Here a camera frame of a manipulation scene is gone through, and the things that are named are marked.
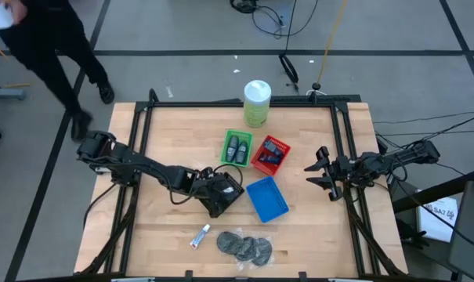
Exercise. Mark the white printed box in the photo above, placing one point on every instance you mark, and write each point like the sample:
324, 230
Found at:
436, 223

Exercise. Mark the blue plastic basket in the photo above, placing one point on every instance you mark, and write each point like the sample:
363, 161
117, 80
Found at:
267, 199

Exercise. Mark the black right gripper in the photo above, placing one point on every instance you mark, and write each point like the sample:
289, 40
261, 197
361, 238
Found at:
344, 170

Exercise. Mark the person's hand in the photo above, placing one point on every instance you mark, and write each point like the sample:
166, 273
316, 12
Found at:
18, 9

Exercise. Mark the green plastic basket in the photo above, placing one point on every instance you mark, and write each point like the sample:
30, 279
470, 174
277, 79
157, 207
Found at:
224, 154

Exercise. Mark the red plastic basket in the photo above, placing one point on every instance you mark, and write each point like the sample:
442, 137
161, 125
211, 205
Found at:
262, 167

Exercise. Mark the black plastic basket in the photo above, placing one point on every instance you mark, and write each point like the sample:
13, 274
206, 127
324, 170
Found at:
217, 211

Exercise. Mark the grey floor rail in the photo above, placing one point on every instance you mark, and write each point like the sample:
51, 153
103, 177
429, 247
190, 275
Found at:
5, 94

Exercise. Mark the person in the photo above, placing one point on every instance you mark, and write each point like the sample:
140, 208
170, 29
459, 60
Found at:
52, 43

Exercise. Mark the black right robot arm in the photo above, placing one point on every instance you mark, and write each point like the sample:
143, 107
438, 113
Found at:
397, 158

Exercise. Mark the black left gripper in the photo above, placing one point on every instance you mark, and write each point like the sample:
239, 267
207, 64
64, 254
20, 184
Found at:
207, 186

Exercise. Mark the black round knob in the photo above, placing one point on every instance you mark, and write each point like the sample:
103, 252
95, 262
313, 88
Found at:
317, 86

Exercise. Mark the black aluminium table frame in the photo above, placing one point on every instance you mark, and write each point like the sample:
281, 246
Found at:
201, 104

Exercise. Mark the dark grey panel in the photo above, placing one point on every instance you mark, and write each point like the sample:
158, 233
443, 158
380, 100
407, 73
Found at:
469, 235

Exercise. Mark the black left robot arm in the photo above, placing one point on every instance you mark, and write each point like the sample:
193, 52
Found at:
142, 166

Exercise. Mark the black metal beam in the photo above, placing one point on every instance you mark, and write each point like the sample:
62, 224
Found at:
436, 192

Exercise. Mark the white-lidded green wipes canister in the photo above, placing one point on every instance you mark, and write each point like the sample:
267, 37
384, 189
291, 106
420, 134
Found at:
257, 105

